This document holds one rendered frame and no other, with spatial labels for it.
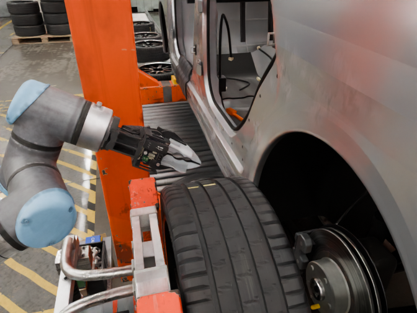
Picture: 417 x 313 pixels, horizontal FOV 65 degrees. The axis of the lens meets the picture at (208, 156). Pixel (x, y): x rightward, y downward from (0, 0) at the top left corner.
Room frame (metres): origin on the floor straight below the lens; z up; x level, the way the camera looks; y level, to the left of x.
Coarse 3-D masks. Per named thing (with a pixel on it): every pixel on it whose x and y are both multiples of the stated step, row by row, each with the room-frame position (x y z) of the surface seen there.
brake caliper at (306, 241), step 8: (360, 200) 0.81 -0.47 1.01; (352, 208) 0.81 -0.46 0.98; (344, 216) 0.80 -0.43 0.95; (304, 232) 0.79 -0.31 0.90; (296, 240) 0.78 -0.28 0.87; (304, 240) 0.73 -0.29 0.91; (312, 240) 0.74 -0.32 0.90; (296, 248) 0.77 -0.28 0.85; (304, 248) 0.73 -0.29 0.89; (312, 248) 0.73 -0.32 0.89; (296, 256) 0.76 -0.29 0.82; (304, 256) 0.74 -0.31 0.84; (312, 256) 0.73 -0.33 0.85; (304, 264) 0.72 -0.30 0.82
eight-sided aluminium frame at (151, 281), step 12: (132, 216) 0.61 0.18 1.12; (144, 216) 0.61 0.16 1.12; (156, 216) 0.61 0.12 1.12; (132, 228) 0.57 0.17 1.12; (144, 228) 0.75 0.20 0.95; (156, 228) 0.57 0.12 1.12; (156, 240) 0.53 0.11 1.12; (156, 252) 0.49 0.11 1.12; (144, 264) 0.50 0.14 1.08; (156, 264) 0.46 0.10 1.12; (144, 276) 0.43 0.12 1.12; (156, 276) 0.43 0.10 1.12; (168, 276) 0.44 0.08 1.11; (144, 288) 0.41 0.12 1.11; (156, 288) 0.41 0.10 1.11; (168, 288) 0.42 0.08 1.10
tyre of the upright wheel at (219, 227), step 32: (192, 192) 0.63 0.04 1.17; (224, 192) 0.64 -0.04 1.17; (256, 192) 0.62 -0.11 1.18; (192, 224) 0.52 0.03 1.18; (224, 224) 0.52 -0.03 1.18; (256, 224) 0.53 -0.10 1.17; (192, 256) 0.44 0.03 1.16; (224, 256) 0.45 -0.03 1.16; (256, 256) 0.45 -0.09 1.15; (288, 256) 0.46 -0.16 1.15; (192, 288) 0.39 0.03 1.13; (224, 288) 0.40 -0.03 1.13; (256, 288) 0.40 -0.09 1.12; (288, 288) 0.41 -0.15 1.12
